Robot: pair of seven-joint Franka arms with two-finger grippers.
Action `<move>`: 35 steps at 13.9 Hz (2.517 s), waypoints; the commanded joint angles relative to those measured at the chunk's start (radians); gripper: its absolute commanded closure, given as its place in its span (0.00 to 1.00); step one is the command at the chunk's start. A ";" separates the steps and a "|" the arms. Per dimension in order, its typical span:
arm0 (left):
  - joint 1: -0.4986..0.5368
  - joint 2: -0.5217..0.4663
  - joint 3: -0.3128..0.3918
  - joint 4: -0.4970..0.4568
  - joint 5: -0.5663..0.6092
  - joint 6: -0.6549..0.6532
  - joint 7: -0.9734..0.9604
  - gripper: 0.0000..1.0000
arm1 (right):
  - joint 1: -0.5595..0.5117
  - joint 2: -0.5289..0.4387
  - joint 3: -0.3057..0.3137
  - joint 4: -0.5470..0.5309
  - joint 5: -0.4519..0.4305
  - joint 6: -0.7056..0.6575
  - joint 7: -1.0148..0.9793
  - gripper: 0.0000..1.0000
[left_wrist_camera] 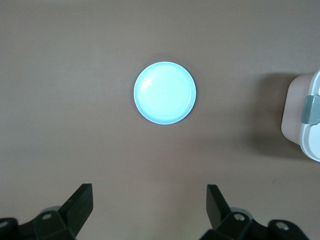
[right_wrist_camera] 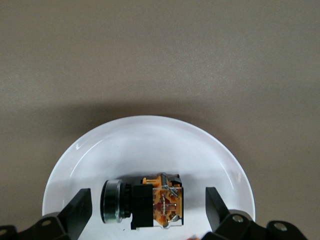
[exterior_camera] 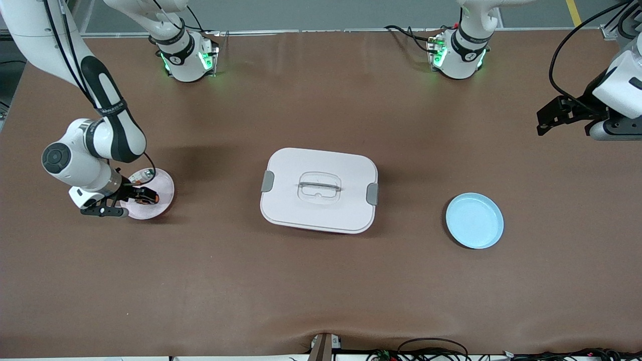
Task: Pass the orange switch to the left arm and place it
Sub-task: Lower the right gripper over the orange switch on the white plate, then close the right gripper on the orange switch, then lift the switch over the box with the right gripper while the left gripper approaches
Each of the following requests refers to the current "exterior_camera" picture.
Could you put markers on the light blue round plate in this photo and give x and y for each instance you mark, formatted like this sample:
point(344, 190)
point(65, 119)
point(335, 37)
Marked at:
point(474, 223)

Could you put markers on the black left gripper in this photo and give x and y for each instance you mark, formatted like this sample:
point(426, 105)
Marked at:
point(581, 109)

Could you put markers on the aluminium frame post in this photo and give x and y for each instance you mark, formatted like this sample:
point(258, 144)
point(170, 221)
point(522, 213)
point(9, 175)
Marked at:
point(609, 31)

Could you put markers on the silver table edge rail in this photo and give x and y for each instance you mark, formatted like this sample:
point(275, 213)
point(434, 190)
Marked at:
point(326, 30)

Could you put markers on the white silver switch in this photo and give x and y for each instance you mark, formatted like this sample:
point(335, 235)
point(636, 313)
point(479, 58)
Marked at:
point(146, 174)

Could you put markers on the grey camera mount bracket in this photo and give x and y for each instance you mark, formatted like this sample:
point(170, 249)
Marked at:
point(323, 347)

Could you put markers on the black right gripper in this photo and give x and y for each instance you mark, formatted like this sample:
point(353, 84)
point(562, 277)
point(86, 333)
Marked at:
point(131, 192)

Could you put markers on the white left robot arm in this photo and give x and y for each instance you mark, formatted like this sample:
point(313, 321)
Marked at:
point(461, 55)

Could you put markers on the orange push button switch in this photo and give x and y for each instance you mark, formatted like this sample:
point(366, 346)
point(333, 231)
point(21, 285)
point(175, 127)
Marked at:
point(148, 196)

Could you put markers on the white lidded storage box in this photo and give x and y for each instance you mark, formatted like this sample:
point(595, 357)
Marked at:
point(321, 210)

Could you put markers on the pink round plate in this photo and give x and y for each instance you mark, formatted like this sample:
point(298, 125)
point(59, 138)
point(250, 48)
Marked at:
point(150, 213)

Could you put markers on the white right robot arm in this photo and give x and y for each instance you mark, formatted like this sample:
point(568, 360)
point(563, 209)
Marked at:
point(110, 135)

